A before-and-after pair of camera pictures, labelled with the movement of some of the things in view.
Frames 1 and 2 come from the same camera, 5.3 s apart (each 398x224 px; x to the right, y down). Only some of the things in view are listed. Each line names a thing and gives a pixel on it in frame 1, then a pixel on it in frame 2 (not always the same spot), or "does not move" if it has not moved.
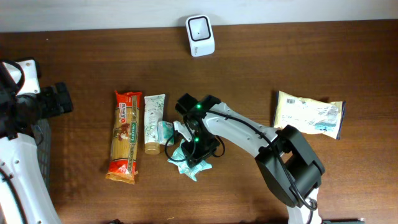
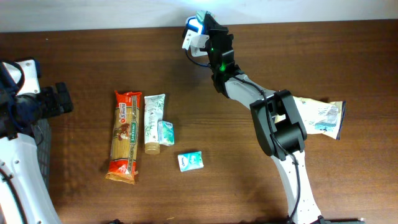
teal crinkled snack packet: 179,158 → 200,15
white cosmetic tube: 154,106 does not move
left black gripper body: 58,98 does not move
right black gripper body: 199,150 → 216,28
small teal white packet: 165,130 does not move
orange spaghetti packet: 125,137 does not move
